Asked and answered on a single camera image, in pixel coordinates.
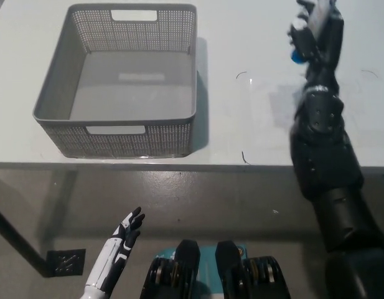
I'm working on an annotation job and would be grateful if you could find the white shampoo tube blue cap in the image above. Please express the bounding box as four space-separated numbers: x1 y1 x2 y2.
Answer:
289 6 314 65

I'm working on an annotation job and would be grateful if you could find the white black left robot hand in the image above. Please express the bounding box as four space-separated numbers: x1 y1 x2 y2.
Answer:
85 206 146 294

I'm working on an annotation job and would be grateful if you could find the grey perforated plastic basket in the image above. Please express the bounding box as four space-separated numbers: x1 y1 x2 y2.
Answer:
32 3 199 159

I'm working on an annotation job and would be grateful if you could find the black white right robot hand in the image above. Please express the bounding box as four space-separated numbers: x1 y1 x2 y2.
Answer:
286 0 347 90

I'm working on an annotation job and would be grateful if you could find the black metal table leg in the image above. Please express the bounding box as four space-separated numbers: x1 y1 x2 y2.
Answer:
0 201 53 278

